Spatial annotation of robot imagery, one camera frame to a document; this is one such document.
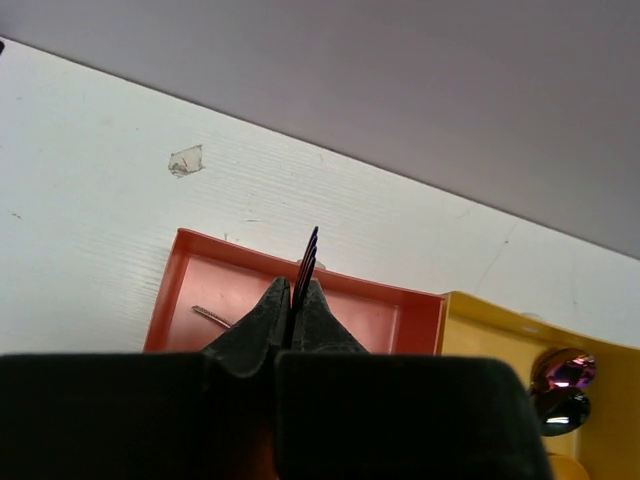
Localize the clear tape piece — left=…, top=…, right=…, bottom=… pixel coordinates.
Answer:
left=168, top=145, right=204, bottom=178

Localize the purple fork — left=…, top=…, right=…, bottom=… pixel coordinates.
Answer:
left=283, top=226, right=319, bottom=347

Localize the silver fork teal handle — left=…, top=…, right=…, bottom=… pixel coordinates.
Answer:
left=191, top=305, right=232, bottom=329

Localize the red container box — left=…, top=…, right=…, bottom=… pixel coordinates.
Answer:
left=144, top=229, right=445, bottom=354

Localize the yellow container box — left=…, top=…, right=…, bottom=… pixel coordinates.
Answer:
left=441, top=292, right=639, bottom=479

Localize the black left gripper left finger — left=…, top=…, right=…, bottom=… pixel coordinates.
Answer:
left=1, top=278, right=290, bottom=479

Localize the black spoon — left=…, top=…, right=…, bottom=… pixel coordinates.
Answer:
left=533, top=387, right=591, bottom=437

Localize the iridescent rainbow spoon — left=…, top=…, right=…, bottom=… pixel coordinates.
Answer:
left=530, top=348, right=597, bottom=393

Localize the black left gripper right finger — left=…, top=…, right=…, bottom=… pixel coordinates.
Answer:
left=274, top=281, right=552, bottom=479

